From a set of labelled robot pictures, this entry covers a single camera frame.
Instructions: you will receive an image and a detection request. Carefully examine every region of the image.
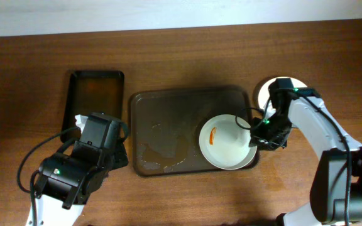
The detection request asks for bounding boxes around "white plate top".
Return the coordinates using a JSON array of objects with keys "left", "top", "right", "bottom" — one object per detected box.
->
[{"left": 256, "top": 77, "right": 307, "bottom": 110}]

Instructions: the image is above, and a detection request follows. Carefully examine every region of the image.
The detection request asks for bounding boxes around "pale green plate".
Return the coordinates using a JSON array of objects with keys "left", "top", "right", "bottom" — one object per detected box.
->
[{"left": 199, "top": 114, "right": 256, "bottom": 170}]

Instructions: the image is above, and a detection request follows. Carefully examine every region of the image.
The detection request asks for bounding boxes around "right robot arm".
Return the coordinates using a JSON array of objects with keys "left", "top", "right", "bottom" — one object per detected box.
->
[{"left": 250, "top": 77, "right": 362, "bottom": 226}]

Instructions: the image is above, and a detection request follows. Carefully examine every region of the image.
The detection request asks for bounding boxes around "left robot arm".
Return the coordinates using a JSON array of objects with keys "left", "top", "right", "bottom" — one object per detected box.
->
[{"left": 26, "top": 113, "right": 129, "bottom": 225}]

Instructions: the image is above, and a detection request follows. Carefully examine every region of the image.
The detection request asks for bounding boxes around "large brown serving tray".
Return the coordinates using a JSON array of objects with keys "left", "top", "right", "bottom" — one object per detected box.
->
[{"left": 129, "top": 85, "right": 250, "bottom": 178}]

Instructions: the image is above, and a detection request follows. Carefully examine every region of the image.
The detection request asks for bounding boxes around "small black tray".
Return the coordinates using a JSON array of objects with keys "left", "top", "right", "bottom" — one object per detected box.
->
[{"left": 62, "top": 70, "right": 124, "bottom": 130}]

